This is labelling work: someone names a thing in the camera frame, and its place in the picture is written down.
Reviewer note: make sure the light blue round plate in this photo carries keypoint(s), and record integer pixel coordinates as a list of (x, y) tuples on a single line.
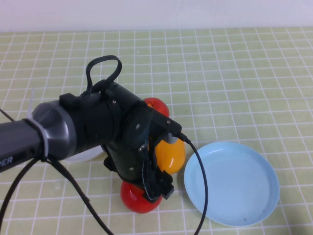
[(239, 186)]

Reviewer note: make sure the green checked tablecloth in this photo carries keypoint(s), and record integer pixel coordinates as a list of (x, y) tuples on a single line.
[(232, 73)]

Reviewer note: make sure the white round plate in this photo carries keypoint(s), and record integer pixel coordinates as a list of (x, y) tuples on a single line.
[(90, 156)]

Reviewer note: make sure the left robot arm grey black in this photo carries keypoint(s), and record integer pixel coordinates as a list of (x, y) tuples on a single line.
[(53, 127)]

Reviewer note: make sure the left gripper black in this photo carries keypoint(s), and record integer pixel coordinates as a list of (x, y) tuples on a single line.
[(129, 159)]

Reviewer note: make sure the red apple stem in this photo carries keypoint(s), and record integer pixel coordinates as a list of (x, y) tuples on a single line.
[(133, 199), (162, 109)]

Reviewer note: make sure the yellow orange mango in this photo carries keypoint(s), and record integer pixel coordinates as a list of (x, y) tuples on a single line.
[(175, 157)]

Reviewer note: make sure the white zip tie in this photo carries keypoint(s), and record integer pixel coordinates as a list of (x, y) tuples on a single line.
[(42, 144)]

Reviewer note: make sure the left wrist camera black silver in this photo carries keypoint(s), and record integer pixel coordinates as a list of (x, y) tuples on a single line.
[(161, 120)]

